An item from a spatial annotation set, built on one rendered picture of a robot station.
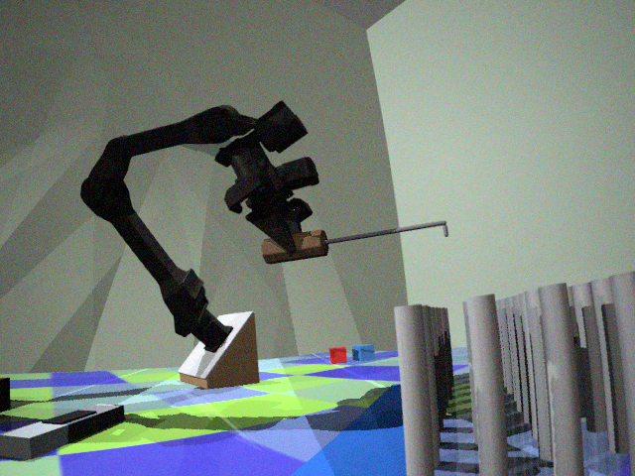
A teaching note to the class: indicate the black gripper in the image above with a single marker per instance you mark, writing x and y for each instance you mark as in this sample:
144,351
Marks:
272,213

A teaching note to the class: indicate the blue cube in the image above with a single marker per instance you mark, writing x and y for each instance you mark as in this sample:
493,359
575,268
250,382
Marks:
363,352

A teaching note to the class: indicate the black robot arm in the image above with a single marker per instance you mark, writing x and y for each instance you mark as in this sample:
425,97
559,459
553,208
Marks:
106,194

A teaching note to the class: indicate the red cube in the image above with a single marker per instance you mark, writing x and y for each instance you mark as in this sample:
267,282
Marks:
338,355

